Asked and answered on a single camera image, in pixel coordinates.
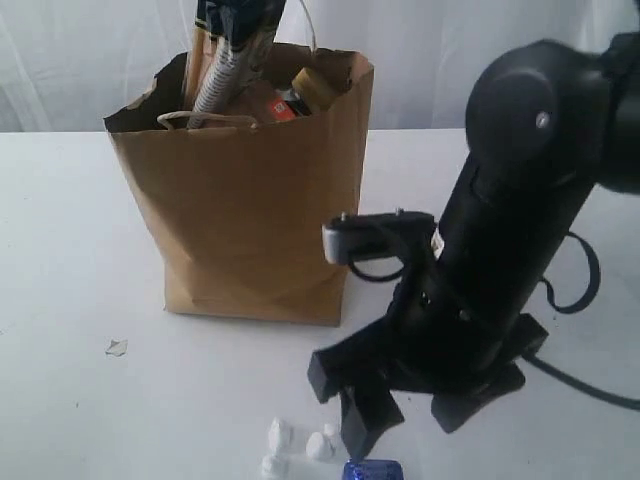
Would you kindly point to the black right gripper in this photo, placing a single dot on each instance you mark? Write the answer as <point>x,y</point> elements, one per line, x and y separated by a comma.
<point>454,329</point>

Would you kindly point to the clear nut jar gold lid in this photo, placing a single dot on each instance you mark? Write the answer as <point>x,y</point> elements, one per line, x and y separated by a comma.
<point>309,93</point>

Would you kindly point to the brown stand-up pouch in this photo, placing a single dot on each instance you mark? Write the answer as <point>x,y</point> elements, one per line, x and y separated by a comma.
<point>262,102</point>

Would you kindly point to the spaghetti packet dark blue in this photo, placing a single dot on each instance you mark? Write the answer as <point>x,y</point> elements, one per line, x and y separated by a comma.
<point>232,41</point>

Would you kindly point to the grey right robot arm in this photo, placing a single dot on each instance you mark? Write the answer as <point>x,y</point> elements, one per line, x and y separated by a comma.
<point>545,124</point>

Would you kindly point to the brown paper bag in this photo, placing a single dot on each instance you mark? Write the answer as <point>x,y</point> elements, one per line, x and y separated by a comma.
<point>236,207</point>

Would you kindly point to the white crumpled wad upper right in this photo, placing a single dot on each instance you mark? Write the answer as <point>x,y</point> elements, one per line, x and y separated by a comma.
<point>333,434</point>

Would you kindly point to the white crumpled wad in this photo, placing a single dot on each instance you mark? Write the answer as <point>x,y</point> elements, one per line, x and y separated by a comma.
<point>333,434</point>
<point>274,467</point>
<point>280,435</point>
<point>319,447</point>

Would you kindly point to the white crumpled wad lower right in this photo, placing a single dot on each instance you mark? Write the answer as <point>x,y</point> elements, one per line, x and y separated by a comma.
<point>319,447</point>

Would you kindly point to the white crumpled wad upper left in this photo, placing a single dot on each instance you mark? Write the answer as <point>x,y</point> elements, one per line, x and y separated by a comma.
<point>280,435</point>

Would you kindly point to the white crumpled wad bottom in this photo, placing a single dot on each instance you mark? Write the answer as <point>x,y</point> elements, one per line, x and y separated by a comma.
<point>274,467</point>

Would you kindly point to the clear plastic scrap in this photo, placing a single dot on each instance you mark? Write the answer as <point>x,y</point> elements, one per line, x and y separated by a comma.
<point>117,348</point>

